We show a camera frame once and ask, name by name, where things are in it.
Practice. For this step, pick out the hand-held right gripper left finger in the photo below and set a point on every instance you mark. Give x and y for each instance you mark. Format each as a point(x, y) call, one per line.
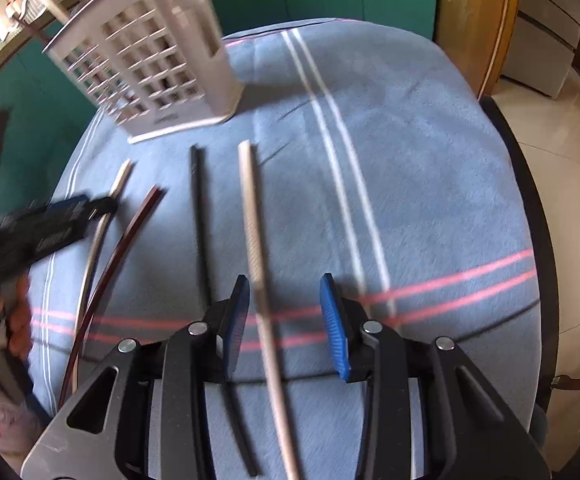
point(235, 330)

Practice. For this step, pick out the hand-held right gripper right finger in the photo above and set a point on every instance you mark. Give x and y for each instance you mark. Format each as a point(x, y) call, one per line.
point(334, 330)

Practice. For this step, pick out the dark brown chopstick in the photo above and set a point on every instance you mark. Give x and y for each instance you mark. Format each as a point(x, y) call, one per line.
point(134, 230)

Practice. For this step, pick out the light chopstick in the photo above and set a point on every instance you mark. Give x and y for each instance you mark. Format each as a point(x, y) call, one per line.
point(86, 270)

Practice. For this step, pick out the silver chopstick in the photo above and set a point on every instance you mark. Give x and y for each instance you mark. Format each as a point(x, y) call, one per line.
point(254, 240)

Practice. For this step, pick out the black chopstick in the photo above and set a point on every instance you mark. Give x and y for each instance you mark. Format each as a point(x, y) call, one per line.
point(200, 230)

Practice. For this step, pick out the white plastic utensil holder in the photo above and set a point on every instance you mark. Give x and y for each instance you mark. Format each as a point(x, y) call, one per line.
point(140, 65)

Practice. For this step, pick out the person's left hand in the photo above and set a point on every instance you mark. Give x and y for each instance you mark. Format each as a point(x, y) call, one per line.
point(17, 320)

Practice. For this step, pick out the blue striped cloth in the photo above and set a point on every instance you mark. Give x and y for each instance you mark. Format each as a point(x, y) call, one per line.
point(395, 200)

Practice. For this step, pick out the person's patterned garment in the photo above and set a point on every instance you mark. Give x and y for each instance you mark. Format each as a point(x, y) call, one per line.
point(0, 410)

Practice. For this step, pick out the wooden framed glass door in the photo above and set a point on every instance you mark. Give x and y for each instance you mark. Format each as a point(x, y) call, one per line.
point(475, 20)

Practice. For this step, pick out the grey refrigerator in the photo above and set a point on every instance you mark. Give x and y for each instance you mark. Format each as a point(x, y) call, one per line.
point(542, 40)

